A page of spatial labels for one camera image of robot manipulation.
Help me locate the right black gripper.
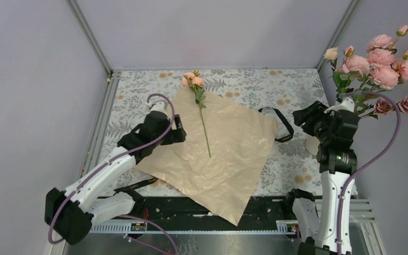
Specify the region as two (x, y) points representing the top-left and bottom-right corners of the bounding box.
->
(291, 100), (334, 142)

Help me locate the peach paper flower bouquet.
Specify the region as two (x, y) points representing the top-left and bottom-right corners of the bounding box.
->
(137, 88), (278, 225)

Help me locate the cream bud rose stem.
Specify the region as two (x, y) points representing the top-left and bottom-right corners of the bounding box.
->
(322, 46), (349, 94)

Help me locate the small pink rose stem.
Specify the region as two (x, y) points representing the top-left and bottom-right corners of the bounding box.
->
(334, 45), (371, 94)

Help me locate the large pink rose stem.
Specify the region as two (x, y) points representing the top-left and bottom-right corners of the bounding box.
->
(366, 25), (408, 90)

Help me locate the light pink rose stem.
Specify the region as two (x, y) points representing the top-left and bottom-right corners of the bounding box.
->
(367, 48), (408, 90)

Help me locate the dusty mauve rose stem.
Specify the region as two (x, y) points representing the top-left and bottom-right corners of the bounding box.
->
(355, 95), (408, 119)

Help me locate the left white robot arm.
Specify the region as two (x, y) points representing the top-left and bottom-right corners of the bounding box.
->
(44, 110), (186, 244)

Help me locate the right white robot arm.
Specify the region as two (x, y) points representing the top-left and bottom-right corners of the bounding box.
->
(283, 98), (360, 254)

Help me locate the beige cylindrical vase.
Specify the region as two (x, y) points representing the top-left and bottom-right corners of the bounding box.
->
(305, 136), (320, 156)

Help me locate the floral patterned table mat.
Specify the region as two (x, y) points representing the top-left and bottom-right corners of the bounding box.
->
(100, 69), (359, 198)

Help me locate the peach orange rose stem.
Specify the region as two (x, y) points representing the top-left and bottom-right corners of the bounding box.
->
(182, 70), (211, 158)

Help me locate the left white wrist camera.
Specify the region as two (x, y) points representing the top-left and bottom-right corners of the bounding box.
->
(149, 100), (168, 116)

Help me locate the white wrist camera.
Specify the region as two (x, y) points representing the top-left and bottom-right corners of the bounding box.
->
(324, 97), (355, 114)
(149, 100), (168, 116)

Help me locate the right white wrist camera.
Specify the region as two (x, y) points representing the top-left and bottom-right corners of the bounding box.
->
(324, 97), (355, 114)

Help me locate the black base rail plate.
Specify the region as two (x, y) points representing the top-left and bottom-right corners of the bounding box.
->
(133, 195), (319, 233)

